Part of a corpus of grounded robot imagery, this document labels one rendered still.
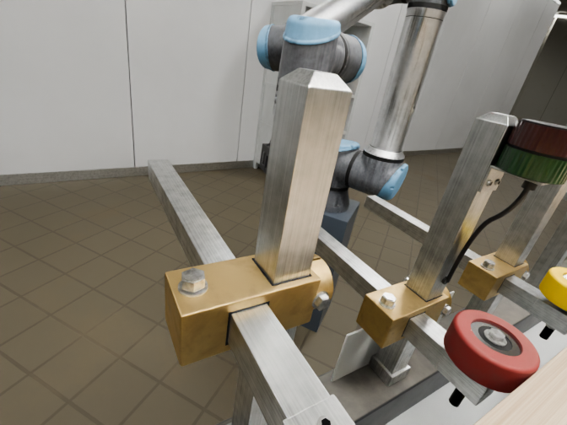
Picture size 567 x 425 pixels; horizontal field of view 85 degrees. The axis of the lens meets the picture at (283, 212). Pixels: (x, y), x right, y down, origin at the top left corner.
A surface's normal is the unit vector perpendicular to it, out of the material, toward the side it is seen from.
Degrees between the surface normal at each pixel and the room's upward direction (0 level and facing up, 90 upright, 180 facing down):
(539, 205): 90
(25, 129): 90
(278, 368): 0
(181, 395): 0
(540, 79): 90
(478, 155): 90
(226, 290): 0
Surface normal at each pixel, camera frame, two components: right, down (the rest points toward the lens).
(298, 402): 0.15, -0.88
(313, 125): 0.50, 0.45
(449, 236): -0.85, 0.11
